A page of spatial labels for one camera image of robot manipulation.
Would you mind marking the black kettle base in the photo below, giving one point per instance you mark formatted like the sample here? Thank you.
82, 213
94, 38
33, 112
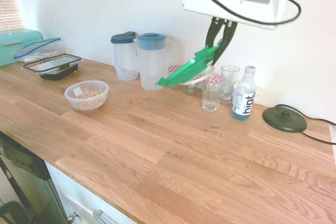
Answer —
315, 119

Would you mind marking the tall clear drinking glass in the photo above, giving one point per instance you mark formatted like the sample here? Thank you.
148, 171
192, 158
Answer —
230, 82

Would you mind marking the glass jar red checkered lid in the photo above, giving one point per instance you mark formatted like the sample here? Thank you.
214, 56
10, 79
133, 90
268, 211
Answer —
173, 69
190, 89
216, 78

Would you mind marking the metal cabinet knob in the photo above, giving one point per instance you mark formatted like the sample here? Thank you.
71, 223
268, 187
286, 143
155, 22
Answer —
71, 218

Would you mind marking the window blind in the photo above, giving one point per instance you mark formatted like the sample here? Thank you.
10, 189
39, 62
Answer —
9, 3

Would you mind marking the clear plastic bowl with cereal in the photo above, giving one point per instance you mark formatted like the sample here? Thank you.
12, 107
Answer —
86, 96

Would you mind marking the mint green bread box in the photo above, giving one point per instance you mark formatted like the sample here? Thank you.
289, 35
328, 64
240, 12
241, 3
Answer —
15, 43

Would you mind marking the faceted clear glass tumbler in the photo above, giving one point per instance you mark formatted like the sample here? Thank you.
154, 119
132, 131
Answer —
212, 98

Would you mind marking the rectangular container with clip lid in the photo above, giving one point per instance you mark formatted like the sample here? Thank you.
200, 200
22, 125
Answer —
52, 64

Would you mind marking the dark green curved frame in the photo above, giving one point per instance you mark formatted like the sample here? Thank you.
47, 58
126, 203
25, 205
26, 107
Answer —
10, 208

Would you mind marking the stainless steel dishwasher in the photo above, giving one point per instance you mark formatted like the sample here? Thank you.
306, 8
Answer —
26, 182

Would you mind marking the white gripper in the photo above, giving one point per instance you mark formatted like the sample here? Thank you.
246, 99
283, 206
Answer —
228, 1

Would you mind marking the clear pitcher dark blue lid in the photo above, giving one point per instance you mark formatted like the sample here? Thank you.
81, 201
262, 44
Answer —
124, 61

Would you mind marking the dark green kettle base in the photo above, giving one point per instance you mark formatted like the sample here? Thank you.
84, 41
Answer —
284, 120

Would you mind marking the hint water bottle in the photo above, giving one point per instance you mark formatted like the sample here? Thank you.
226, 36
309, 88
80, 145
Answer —
244, 98

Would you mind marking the clear pitcher light blue lid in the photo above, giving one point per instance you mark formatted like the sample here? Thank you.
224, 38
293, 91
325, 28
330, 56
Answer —
152, 66

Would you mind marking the green round container lid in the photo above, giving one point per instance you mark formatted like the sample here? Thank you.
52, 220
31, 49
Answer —
189, 70

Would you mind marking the white mug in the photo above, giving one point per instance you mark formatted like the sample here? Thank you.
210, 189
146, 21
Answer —
257, 94

